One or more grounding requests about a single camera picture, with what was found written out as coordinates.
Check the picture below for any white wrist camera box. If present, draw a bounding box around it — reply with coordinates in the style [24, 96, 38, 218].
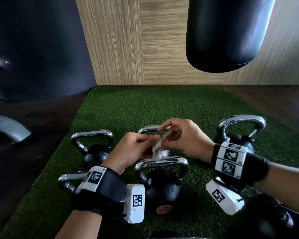
[205, 179, 245, 216]
[123, 184, 146, 224]

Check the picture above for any grey metal machine foot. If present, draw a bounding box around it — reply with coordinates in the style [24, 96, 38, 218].
[0, 114, 32, 144]

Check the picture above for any black kettlebell with red label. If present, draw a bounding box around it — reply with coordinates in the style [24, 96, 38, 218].
[134, 156, 189, 215]

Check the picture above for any black kettlebell with chrome handle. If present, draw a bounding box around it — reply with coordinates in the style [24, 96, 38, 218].
[70, 130, 114, 167]
[138, 125, 171, 158]
[58, 171, 89, 195]
[235, 194, 299, 239]

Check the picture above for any black punching bag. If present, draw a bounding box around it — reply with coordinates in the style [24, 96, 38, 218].
[185, 0, 277, 73]

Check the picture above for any person's left hand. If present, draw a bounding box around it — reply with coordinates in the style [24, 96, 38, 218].
[101, 132, 162, 175]

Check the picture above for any person's left forearm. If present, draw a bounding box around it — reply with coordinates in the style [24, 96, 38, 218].
[54, 209, 103, 239]

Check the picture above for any black wristband with marker tags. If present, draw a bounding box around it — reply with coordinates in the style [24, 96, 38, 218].
[211, 140, 270, 195]
[73, 166, 128, 217]

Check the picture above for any person's right hand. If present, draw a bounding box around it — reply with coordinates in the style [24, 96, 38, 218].
[158, 118, 216, 164]

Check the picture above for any large black kettlebell chrome handle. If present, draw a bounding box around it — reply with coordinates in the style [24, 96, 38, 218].
[215, 115, 267, 154]

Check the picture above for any white tissue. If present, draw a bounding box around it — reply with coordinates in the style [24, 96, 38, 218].
[152, 139, 165, 160]

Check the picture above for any green artificial turf mat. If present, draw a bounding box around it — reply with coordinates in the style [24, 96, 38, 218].
[0, 85, 299, 239]

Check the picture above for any person's right forearm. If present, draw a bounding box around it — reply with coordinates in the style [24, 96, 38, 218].
[254, 161, 299, 218]

